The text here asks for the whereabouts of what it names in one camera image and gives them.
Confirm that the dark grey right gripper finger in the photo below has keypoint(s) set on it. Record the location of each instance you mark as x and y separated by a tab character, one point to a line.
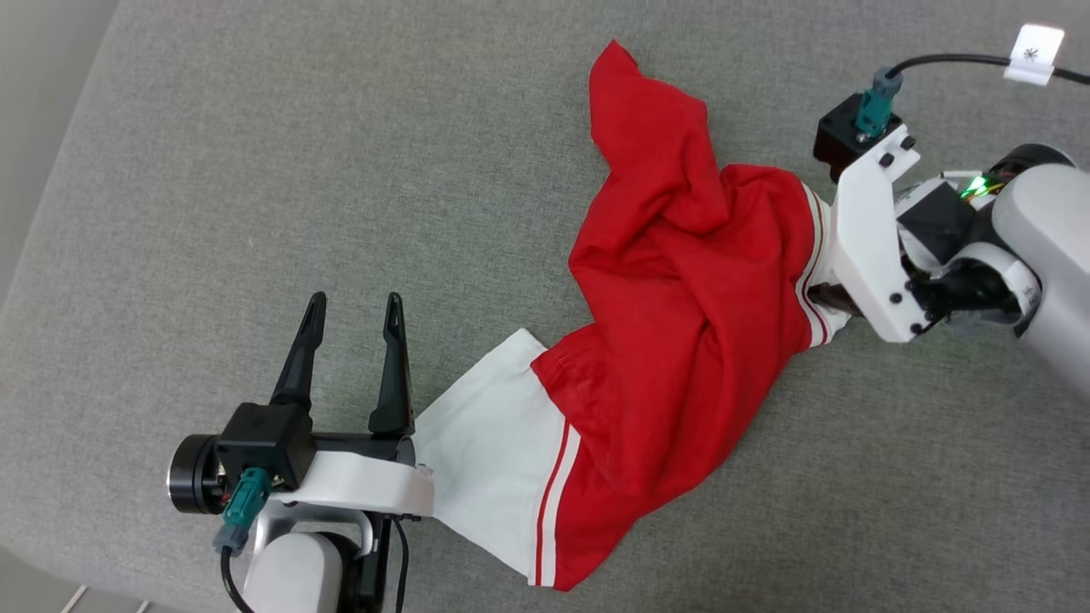
830	298

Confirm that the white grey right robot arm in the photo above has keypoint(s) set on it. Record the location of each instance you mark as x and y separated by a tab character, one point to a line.
1043	255

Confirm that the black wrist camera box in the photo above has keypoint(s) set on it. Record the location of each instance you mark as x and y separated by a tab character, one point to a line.
843	132
264	443

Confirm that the red white basketball jersey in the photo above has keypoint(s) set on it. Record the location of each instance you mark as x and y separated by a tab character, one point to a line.
681	323

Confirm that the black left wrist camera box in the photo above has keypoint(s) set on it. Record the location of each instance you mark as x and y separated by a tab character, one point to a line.
264	443

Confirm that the grey fabric sofa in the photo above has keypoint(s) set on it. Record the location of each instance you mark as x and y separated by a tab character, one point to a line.
255	170

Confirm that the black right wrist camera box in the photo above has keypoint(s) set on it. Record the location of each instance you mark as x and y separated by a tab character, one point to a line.
843	132

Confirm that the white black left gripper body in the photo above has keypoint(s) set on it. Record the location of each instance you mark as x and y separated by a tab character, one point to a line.
366	485

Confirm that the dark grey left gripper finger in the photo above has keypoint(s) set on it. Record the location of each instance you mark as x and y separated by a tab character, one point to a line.
393	375
300	362

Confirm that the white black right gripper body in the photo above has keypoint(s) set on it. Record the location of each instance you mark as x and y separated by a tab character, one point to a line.
869	247

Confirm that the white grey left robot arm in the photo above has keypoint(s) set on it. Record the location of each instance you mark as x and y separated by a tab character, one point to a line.
294	570

